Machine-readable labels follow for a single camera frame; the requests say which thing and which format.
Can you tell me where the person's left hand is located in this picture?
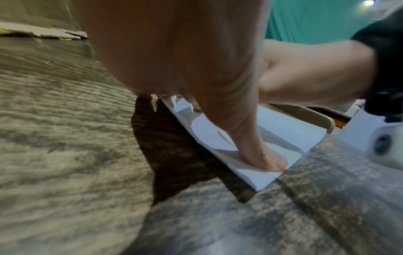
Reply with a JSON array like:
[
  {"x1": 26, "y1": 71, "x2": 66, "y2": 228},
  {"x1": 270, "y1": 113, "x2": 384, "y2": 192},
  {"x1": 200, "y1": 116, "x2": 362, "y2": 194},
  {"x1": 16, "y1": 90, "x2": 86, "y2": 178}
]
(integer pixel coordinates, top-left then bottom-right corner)
[{"x1": 72, "y1": 0, "x2": 289, "y2": 173}]

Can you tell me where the person's right hand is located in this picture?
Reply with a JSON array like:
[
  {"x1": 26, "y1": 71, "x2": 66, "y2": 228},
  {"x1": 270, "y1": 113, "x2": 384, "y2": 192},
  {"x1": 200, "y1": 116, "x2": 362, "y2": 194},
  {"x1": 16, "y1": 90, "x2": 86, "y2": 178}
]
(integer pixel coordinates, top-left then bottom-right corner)
[{"x1": 257, "y1": 39, "x2": 377, "y2": 105}]

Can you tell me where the green curtain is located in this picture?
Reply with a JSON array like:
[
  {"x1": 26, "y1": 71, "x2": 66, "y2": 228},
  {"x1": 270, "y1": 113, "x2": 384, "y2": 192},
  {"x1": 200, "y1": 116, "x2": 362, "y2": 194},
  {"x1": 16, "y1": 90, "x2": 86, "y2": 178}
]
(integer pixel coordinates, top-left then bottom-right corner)
[{"x1": 264, "y1": 0, "x2": 391, "y2": 45}]

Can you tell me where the white paper sheet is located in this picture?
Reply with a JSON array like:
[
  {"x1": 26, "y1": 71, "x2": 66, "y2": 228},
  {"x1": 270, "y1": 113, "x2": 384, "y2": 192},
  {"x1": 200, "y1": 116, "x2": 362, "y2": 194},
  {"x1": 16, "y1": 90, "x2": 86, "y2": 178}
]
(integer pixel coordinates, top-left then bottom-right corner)
[{"x1": 157, "y1": 95, "x2": 328, "y2": 192}]

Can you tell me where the black white marker wristband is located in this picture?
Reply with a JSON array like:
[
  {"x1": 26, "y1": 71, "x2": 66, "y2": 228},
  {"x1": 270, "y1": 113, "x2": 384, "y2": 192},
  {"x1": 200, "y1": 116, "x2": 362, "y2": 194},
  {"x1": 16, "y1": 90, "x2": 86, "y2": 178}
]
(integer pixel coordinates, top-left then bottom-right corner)
[{"x1": 336, "y1": 7, "x2": 403, "y2": 171}]

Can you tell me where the brown cardboard box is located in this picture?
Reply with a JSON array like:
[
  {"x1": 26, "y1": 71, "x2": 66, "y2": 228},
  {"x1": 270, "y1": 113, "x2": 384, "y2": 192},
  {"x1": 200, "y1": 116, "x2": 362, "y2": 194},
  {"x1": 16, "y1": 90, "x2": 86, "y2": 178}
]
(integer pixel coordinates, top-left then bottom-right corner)
[{"x1": 0, "y1": 0, "x2": 89, "y2": 40}]

